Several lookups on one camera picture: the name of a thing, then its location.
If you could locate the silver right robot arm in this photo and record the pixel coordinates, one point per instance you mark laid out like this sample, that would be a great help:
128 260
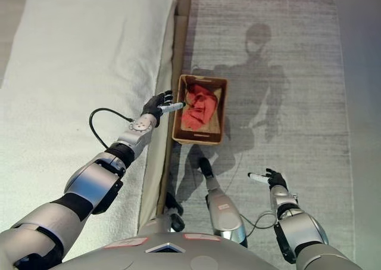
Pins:
297 231

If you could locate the woven rectangular basket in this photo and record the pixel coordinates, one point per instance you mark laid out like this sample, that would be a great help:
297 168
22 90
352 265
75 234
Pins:
201 112

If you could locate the grey striped rug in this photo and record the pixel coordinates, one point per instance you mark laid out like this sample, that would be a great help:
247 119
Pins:
268 103

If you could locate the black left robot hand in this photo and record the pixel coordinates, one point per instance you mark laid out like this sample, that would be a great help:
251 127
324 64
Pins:
156 104

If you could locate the red cloth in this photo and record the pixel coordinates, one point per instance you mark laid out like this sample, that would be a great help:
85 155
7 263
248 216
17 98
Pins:
198 110

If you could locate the silver robot leg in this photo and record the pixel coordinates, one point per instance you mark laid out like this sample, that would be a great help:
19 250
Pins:
171 213
221 204

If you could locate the bed with white blanket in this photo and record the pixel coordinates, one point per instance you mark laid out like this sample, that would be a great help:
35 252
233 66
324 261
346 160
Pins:
80 88

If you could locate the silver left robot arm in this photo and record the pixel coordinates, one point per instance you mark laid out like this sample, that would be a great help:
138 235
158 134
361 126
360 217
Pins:
89 180

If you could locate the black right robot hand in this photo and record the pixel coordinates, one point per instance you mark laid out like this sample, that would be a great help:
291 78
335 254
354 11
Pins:
276 179

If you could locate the silver right robot leg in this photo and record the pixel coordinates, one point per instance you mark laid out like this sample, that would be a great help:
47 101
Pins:
221 204

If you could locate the silver left robot leg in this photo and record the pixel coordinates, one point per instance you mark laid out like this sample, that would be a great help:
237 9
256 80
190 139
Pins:
171 213

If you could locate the grey robot torso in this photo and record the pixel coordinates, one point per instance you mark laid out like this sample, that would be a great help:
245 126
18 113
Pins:
178 252

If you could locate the brown bed frame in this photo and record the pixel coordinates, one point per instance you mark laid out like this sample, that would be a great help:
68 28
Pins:
178 58

